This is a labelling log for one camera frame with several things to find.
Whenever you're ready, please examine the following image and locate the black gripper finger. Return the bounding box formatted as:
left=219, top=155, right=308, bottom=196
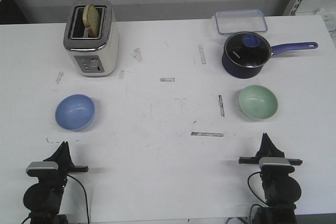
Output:
left=65, top=141, right=70, bottom=154
left=259, top=133, right=267, bottom=152
left=55, top=141, right=66, bottom=154
left=266, top=134, right=279, bottom=152

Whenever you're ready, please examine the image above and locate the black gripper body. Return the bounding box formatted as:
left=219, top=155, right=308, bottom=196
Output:
left=238, top=151, right=302, bottom=166
left=43, top=153, right=88, bottom=182

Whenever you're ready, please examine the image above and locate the blue bowl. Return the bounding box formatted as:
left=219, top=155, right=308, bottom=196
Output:
left=55, top=94, right=96, bottom=131

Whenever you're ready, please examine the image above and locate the green bowl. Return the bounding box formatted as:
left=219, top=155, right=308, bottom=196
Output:
left=238, top=85, right=278, bottom=121

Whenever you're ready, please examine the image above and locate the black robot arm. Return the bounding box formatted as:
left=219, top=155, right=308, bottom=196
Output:
left=238, top=133, right=303, bottom=223
left=23, top=142, right=89, bottom=223

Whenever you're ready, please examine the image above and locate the glass pot lid blue knob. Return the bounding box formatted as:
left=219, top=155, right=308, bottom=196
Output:
left=224, top=31, right=271, bottom=68

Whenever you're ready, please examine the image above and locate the white silver toaster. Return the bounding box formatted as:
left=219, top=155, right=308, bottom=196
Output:
left=64, top=0, right=119, bottom=77

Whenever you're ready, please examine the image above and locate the clear plastic food container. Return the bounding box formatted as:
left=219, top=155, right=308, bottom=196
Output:
left=212, top=9, right=268, bottom=35

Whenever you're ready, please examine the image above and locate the slice of toast bread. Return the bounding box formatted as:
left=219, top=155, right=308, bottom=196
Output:
left=82, top=4, right=100, bottom=37

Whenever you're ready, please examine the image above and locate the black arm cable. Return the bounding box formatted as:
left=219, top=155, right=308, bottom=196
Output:
left=247, top=171, right=266, bottom=219
left=67, top=173, right=90, bottom=224

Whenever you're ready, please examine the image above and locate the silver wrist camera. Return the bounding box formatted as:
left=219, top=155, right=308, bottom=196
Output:
left=26, top=161, right=59, bottom=177
left=259, top=157, right=291, bottom=169

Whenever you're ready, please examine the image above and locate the blue saucepan with handle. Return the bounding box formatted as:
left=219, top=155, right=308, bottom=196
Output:
left=222, top=41, right=318, bottom=79

